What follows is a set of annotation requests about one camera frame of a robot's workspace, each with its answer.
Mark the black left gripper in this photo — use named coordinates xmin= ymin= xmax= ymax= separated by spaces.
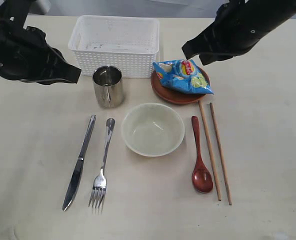
xmin=0 ymin=25 xmax=82 ymax=84

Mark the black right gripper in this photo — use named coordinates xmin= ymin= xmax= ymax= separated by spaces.
xmin=181 ymin=0 xmax=296 ymax=66

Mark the blue chips bag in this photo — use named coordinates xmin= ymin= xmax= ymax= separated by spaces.
xmin=152 ymin=59 xmax=213 ymax=94

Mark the shiny steel cup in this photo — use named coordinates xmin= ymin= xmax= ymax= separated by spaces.
xmin=92 ymin=65 xmax=125 ymax=108

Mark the wooden chopstick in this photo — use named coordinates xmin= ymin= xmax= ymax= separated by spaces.
xmin=209 ymin=102 xmax=233 ymax=206
xmin=198 ymin=100 xmax=222 ymax=201

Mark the brown wooden plate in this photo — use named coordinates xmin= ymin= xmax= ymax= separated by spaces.
xmin=150 ymin=62 xmax=214 ymax=105

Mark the white perforated plastic basket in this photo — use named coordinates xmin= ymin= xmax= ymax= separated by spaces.
xmin=68 ymin=15 xmax=160 ymax=79

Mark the cream ceramic bowl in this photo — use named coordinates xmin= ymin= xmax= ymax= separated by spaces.
xmin=121 ymin=102 xmax=185 ymax=158

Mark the steel knife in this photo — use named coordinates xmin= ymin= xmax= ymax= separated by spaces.
xmin=62 ymin=115 xmax=96 ymax=211

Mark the dark red wooden spoon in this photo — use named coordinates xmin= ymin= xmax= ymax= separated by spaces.
xmin=191 ymin=116 xmax=213 ymax=194

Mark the steel fork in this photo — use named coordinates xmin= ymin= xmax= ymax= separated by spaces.
xmin=88 ymin=118 xmax=116 ymax=210

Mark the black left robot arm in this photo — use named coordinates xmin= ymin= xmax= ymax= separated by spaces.
xmin=0 ymin=0 xmax=81 ymax=85

